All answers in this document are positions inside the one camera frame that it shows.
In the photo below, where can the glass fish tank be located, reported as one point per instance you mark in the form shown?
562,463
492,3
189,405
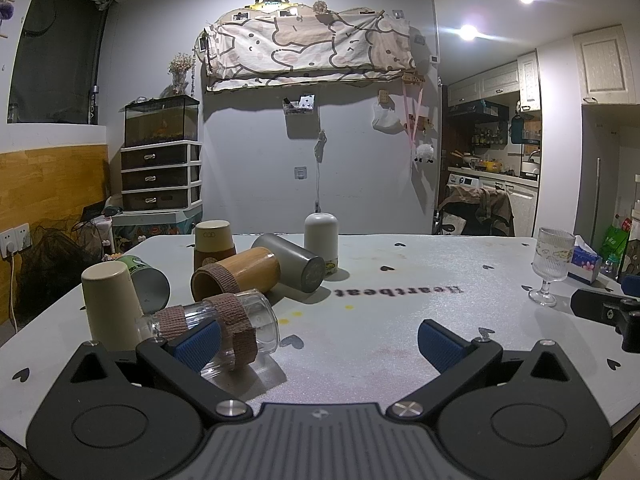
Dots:
161,120

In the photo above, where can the green shopping bag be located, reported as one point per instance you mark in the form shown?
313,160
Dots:
614,243

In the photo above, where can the grey metal lying cup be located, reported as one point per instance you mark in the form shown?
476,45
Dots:
300,268

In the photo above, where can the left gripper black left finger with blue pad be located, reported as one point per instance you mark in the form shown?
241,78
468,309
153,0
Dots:
175,366

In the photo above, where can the white wall power socket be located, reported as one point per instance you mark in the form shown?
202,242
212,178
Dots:
15,240

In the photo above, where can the white hanging bag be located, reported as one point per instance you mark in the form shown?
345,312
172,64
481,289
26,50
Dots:
385,119

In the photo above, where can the white plush toy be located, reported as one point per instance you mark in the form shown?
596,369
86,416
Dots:
424,154

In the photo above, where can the bamboo lying cup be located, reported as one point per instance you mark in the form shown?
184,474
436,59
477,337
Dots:
255,268

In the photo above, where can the cream upside-down cup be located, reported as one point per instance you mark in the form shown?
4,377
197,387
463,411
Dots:
112,305

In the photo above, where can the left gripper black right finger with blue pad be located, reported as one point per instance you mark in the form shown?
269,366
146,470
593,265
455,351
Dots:
462,365

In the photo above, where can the white upside-down cup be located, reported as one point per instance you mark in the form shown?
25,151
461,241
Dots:
321,238

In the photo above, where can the blue tissue box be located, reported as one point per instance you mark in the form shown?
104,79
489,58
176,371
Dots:
585,264

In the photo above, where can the clear stemmed glass goblet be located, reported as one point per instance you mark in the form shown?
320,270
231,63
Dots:
553,253

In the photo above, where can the green lying cup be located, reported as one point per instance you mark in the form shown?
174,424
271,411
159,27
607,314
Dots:
151,285

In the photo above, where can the dried flower vase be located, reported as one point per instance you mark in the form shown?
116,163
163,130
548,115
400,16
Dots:
181,68

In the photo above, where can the brown bamboo upside-down cup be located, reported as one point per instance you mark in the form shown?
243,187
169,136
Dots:
213,241

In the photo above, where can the clear glass cup brown bands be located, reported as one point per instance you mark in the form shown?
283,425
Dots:
249,327

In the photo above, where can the cartoon patterned cloth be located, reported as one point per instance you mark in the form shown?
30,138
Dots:
300,45

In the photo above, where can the white plastic drawer unit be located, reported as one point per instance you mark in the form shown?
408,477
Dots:
162,176

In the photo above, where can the chair with draped clothes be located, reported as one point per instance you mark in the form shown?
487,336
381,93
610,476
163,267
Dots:
476,212

